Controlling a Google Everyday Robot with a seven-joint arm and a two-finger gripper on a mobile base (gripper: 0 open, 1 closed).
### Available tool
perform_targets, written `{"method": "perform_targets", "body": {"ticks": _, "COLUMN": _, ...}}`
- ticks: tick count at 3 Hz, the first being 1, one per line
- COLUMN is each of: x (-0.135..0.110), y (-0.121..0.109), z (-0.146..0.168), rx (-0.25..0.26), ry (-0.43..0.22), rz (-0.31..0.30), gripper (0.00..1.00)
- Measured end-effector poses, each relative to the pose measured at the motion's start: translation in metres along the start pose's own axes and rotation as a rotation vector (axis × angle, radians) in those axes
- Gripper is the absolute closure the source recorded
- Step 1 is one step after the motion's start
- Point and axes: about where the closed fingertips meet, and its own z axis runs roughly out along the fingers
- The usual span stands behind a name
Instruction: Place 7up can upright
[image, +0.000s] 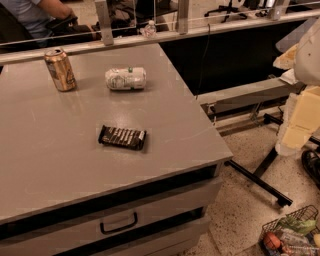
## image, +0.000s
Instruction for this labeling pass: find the white green 7up can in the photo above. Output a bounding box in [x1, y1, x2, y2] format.
[105, 67, 146, 91]

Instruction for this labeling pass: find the metal railing with posts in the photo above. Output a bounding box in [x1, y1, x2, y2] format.
[0, 0, 320, 66]

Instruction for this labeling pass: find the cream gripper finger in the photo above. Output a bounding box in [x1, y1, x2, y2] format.
[275, 86, 320, 156]

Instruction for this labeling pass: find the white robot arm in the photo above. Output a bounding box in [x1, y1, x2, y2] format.
[273, 18, 320, 156]

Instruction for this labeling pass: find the white packet on ledge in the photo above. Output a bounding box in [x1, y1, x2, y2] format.
[280, 69, 298, 85]

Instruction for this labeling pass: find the gold soda can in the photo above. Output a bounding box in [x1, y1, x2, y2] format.
[44, 47, 77, 92]

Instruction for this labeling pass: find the seated person in blue shirt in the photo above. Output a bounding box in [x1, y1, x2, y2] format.
[0, 0, 101, 47]

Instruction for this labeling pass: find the clear plastic water bottle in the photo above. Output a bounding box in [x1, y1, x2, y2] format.
[143, 20, 157, 38]

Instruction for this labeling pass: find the grey drawer with black handle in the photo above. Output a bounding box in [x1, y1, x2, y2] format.
[0, 178, 222, 256]

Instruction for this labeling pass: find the black hanging cable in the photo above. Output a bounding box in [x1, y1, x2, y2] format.
[195, 23, 212, 98]

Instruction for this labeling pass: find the wire basket with groceries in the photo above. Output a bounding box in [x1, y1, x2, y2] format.
[259, 205, 320, 256]

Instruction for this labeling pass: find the black metal floor frame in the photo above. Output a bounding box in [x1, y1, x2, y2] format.
[224, 114, 320, 207]

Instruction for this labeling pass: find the dark chocolate bar wrapper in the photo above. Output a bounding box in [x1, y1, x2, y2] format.
[98, 125, 147, 151]

